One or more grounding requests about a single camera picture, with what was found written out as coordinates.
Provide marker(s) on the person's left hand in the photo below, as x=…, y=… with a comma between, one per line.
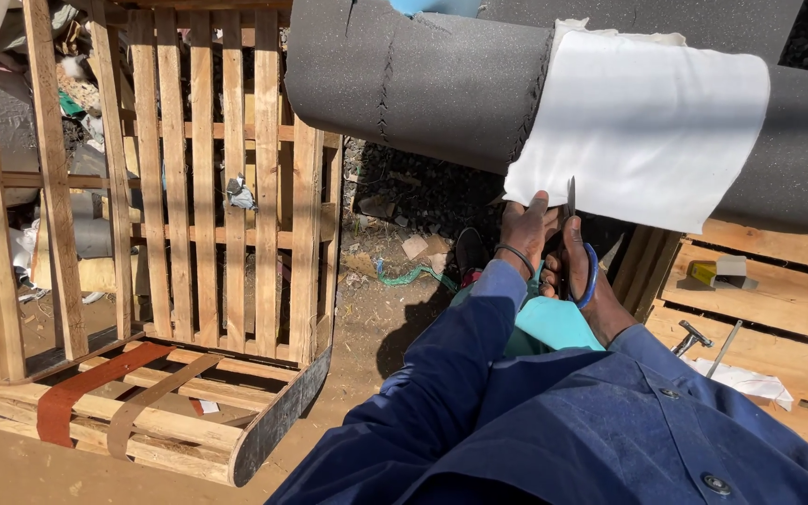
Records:
x=524, y=235

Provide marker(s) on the person's right hand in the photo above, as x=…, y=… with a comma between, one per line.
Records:
x=581, y=287

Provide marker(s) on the white cloth sheet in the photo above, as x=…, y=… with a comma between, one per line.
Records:
x=642, y=126

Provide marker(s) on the black wrist band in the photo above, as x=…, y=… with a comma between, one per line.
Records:
x=516, y=254

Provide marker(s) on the teal cloth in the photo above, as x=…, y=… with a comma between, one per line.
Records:
x=555, y=326

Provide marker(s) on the black shoe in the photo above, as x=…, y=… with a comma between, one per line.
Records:
x=471, y=254

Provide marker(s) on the cardboard scrap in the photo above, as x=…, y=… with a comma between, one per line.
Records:
x=415, y=246

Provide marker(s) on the yellow small box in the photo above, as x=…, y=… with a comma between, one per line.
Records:
x=703, y=273

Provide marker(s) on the metal hammer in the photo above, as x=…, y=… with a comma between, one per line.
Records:
x=693, y=337

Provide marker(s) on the thin metal rod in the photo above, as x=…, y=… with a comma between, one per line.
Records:
x=724, y=347

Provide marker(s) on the grey foam sheet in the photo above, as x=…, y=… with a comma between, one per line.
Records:
x=439, y=91

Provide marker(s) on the white cloth scrap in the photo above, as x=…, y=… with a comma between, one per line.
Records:
x=751, y=382

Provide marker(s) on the wooden pallet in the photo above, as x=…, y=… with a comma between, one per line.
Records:
x=783, y=308

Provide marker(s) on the light blue plastic thing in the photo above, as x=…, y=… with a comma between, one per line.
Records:
x=435, y=6

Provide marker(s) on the grey rag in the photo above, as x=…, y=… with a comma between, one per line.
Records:
x=240, y=193

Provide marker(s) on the heap of scrap material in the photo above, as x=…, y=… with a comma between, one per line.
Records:
x=46, y=126

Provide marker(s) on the wooden slatted sofa frame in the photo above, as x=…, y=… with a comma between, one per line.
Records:
x=165, y=210

